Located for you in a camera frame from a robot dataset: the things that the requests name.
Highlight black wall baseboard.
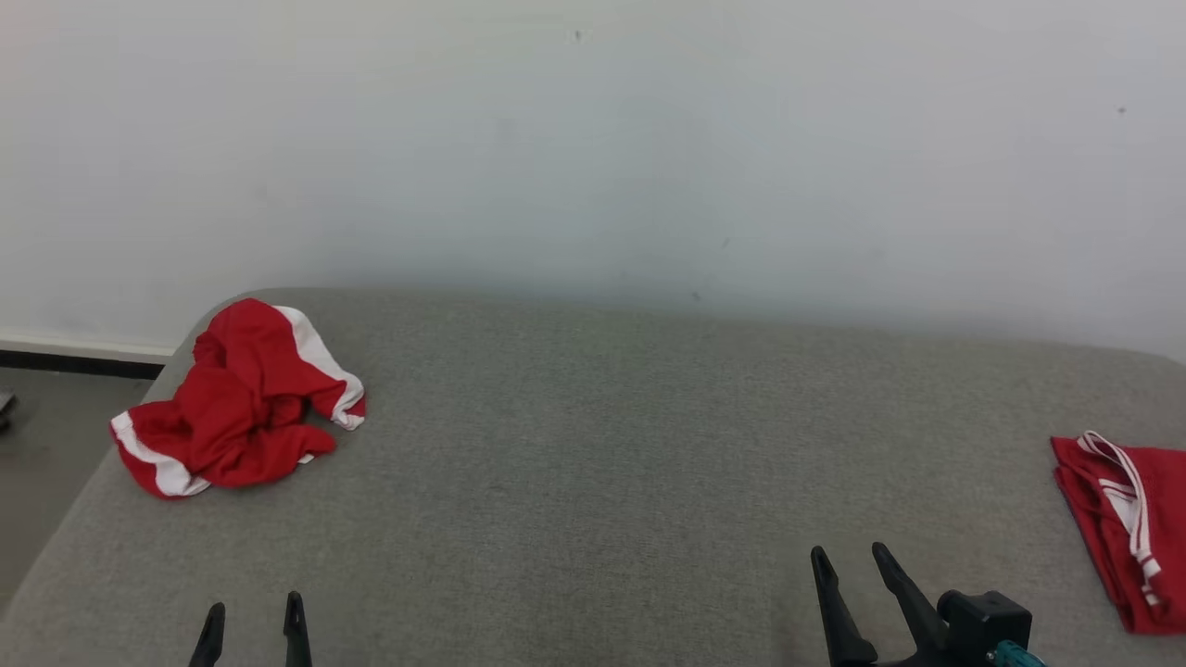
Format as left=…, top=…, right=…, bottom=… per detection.
left=0, top=349, right=168, bottom=381

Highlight teal cable connector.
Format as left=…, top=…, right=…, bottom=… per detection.
left=987, top=639, right=1048, bottom=667

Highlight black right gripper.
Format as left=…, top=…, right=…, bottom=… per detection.
left=810, top=542, right=1034, bottom=667

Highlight red white numbered jersey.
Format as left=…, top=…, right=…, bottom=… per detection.
left=1050, top=431, right=1186, bottom=636

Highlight red white shorts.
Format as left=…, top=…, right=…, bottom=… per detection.
left=109, top=297, right=367, bottom=501

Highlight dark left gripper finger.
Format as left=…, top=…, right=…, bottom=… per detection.
left=283, top=591, right=313, bottom=667
left=188, top=602, right=226, bottom=667

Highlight grey upholstered sofa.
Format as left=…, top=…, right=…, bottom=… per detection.
left=0, top=287, right=1186, bottom=667

